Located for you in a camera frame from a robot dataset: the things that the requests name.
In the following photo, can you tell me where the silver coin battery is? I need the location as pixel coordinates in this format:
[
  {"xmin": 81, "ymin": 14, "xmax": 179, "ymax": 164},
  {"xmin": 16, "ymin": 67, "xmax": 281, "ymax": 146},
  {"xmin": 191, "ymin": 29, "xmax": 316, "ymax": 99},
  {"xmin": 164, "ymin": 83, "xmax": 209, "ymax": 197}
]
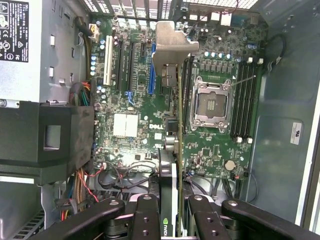
[{"xmin": 224, "ymin": 159, "xmax": 236, "ymax": 172}]

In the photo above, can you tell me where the green Dell motherboard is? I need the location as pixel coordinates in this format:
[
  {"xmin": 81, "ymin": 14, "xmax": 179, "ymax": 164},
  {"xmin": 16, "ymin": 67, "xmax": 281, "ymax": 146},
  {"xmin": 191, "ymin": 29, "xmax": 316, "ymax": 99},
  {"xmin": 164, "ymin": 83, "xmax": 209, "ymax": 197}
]
[{"xmin": 88, "ymin": 13, "xmax": 265, "ymax": 180}]

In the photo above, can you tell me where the silver chipset heat sink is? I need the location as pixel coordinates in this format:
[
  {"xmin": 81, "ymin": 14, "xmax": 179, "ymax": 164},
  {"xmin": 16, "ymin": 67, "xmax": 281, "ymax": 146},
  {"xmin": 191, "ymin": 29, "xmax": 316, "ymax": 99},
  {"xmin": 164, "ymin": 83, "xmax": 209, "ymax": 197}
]
[{"xmin": 112, "ymin": 113, "xmax": 139, "ymax": 138}]

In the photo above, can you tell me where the silver CPU socket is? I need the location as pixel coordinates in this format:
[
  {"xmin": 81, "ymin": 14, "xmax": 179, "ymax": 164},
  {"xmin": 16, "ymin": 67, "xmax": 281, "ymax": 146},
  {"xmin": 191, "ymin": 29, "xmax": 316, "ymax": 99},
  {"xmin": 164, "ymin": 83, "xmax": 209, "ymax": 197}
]
[{"xmin": 189, "ymin": 76, "xmax": 233, "ymax": 132}]

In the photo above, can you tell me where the black RAM slot bank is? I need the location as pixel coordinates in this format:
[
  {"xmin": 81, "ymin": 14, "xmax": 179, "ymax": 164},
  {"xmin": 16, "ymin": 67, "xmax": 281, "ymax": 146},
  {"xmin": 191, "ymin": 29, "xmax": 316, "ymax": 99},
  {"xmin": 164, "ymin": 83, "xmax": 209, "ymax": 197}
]
[
  {"xmin": 180, "ymin": 56, "xmax": 195, "ymax": 126},
  {"xmin": 229, "ymin": 56, "xmax": 265, "ymax": 145}
]

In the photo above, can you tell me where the white case sticker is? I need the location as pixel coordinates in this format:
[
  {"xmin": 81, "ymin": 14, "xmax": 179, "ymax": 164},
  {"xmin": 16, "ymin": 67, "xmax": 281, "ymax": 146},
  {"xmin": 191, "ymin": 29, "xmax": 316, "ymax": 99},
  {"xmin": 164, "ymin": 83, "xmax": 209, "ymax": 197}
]
[{"xmin": 289, "ymin": 121, "xmax": 304, "ymax": 146}]

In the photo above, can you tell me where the silver disk bay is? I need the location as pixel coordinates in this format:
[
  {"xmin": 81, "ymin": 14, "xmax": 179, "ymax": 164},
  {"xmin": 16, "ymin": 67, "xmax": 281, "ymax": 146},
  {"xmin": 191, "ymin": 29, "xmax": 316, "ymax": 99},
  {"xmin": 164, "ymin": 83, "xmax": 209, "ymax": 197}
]
[{"xmin": 0, "ymin": 174, "xmax": 61, "ymax": 240}]

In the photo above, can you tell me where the blue expansion slot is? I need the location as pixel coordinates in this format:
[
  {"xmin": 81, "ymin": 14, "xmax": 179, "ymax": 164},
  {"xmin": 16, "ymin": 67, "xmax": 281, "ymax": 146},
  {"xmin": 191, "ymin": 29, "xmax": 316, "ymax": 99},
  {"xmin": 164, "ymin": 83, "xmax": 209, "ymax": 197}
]
[{"xmin": 147, "ymin": 42, "xmax": 157, "ymax": 96}]

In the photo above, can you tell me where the grey open PC case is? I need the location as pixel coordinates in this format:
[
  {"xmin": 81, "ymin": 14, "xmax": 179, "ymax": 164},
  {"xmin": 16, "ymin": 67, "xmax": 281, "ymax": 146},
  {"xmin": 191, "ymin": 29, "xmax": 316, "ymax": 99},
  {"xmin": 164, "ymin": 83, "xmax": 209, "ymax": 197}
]
[{"xmin": 0, "ymin": 0, "xmax": 320, "ymax": 240}]

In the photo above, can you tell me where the thin socket locking lever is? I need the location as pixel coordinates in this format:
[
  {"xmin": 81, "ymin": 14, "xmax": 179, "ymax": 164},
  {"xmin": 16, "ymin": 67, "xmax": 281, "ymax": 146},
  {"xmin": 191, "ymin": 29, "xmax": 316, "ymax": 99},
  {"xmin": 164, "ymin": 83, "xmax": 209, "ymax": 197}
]
[{"xmin": 229, "ymin": 74, "xmax": 257, "ymax": 88}]

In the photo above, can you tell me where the long black expansion slot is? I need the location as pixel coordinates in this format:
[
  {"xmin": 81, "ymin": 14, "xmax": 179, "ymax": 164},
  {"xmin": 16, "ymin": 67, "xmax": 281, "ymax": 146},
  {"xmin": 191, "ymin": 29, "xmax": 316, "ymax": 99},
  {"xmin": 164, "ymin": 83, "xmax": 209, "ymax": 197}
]
[
  {"xmin": 126, "ymin": 41, "xmax": 135, "ymax": 92},
  {"xmin": 115, "ymin": 39, "xmax": 124, "ymax": 91}
]

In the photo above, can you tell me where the black plastic fan shroud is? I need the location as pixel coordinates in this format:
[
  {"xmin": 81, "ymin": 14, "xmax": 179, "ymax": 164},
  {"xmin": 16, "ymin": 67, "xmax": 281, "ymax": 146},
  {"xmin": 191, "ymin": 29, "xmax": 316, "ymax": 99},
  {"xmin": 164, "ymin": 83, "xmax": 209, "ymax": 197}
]
[{"xmin": 0, "ymin": 101, "xmax": 95, "ymax": 186}]

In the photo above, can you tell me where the white PCI expansion slot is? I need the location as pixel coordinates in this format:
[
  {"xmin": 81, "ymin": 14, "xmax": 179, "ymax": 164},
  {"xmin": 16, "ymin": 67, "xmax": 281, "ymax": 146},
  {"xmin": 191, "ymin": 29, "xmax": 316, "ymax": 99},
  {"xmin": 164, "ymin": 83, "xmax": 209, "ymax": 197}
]
[{"xmin": 103, "ymin": 34, "xmax": 114, "ymax": 86}]

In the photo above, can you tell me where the grey power supply unit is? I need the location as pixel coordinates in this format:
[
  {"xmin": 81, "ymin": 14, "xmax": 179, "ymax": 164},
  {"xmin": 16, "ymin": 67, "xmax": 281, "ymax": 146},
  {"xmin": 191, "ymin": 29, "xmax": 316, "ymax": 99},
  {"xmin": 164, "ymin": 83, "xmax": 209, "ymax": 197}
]
[{"xmin": 0, "ymin": 0, "xmax": 92, "ymax": 106}]

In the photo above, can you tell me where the black looped panel wire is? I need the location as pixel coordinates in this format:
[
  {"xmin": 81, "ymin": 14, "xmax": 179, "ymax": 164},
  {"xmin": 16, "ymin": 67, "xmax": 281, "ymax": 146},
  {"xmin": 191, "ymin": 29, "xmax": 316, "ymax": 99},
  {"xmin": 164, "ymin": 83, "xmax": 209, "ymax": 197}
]
[{"xmin": 97, "ymin": 161, "xmax": 158, "ymax": 193}]

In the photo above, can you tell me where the multicolour power wire bundle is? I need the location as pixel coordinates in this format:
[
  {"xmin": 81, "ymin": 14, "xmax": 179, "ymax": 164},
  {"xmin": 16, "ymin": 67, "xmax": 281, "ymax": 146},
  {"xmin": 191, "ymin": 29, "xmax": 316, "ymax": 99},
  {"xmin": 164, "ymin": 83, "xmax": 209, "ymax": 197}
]
[{"xmin": 56, "ymin": 166, "xmax": 101, "ymax": 222}]

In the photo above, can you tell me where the motherboard power wire bundle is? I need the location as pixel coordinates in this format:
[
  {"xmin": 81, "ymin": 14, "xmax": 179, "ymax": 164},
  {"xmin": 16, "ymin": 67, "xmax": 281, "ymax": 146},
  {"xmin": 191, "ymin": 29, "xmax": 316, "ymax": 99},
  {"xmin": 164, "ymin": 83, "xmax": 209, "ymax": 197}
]
[{"xmin": 69, "ymin": 81, "xmax": 91, "ymax": 107}]

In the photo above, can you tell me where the yellow black power cable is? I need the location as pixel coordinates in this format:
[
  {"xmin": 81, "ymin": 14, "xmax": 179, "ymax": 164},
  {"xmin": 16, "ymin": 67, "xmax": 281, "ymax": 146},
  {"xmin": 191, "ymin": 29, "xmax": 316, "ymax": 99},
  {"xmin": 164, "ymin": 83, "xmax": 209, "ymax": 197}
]
[{"xmin": 74, "ymin": 16, "xmax": 101, "ymax": 81}]

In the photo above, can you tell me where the thin black case wire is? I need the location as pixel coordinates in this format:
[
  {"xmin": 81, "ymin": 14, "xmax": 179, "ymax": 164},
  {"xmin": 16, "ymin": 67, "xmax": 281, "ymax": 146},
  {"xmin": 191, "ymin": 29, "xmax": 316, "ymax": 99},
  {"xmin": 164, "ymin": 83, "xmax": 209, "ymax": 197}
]
[{"xmin": 266, "ymin": 33, "xmax": 288, "ymax": 70}]

